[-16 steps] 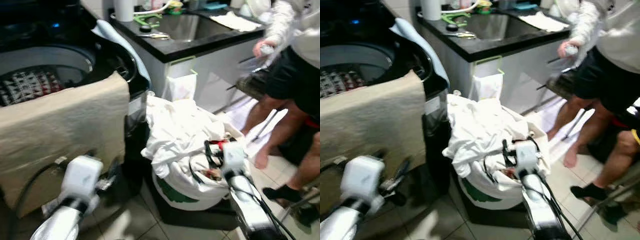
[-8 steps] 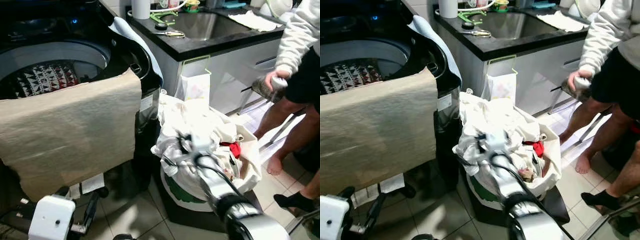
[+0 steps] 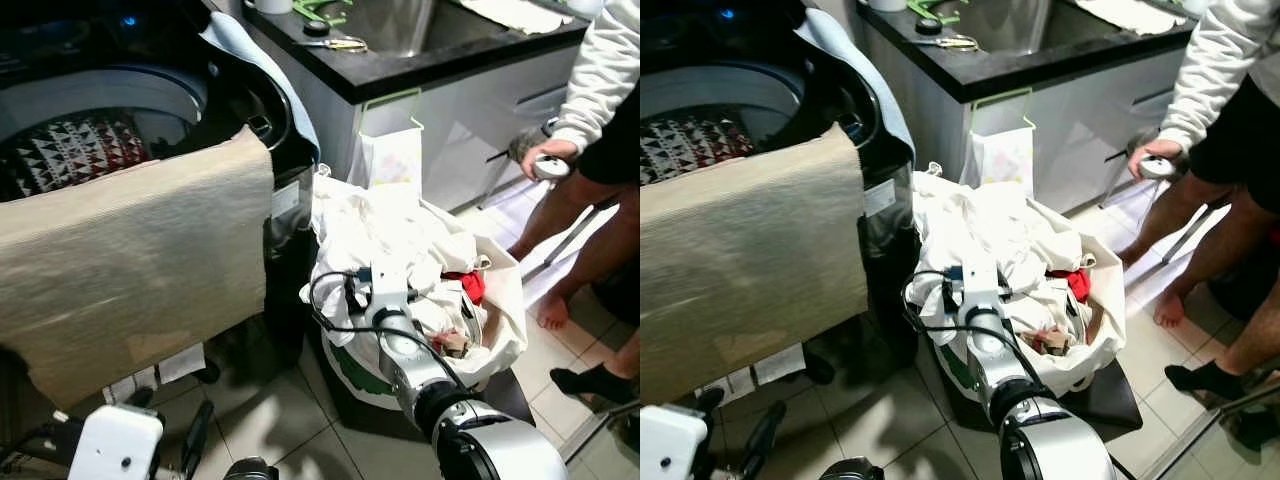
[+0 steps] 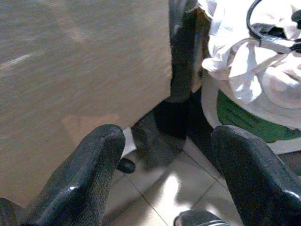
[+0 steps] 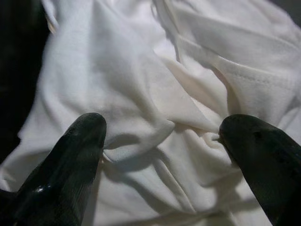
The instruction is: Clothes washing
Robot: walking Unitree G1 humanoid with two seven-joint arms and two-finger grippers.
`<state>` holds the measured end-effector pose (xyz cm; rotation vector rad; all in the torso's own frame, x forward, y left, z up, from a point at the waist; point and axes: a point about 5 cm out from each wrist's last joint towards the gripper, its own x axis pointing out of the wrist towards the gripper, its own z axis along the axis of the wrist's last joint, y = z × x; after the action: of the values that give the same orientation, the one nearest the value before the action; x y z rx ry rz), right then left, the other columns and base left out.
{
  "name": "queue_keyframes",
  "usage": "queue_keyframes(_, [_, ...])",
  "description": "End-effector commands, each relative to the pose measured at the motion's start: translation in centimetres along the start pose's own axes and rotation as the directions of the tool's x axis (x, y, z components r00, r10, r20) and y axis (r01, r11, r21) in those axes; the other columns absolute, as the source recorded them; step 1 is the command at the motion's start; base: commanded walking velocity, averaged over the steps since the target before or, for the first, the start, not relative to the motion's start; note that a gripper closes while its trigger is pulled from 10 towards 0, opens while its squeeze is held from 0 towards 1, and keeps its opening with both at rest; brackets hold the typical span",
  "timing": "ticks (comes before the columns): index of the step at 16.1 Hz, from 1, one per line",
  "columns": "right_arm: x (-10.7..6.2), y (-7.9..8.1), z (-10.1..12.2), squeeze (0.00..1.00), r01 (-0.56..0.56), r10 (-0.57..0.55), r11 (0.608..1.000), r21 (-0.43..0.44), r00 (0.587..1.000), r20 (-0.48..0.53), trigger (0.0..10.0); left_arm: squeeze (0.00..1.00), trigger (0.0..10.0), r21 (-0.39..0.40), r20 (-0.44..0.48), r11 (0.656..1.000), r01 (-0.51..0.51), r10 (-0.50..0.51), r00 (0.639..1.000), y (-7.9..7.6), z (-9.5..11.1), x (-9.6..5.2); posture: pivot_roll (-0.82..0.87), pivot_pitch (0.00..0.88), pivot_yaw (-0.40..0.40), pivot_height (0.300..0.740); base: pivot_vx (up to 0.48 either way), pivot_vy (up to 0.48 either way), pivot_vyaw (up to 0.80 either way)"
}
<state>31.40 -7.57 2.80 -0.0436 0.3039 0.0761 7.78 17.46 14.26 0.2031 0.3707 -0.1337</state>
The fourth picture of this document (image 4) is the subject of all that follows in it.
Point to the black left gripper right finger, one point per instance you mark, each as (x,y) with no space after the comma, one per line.
(258,179)

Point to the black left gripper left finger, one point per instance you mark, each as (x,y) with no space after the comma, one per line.
(89,169)

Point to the white garment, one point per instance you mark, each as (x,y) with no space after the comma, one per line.
(249,68)

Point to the black top-load washing machine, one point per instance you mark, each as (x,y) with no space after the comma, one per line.
(183,58)

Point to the white green laundry bag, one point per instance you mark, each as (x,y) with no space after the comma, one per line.
(247,122)

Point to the beige woven towel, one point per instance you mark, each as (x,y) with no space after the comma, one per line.
(82,66)

